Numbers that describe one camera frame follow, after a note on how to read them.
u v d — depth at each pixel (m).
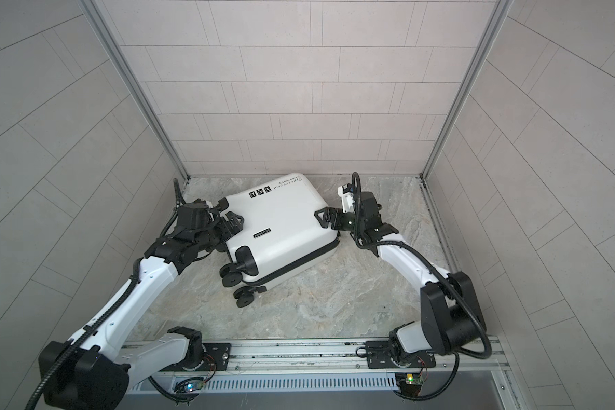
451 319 0.41
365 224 0.64
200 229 0.60
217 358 0.71
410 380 0.68
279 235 0.73
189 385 0.65
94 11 0.71
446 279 0.44
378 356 0.71
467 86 0.87
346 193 0.75
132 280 0.46
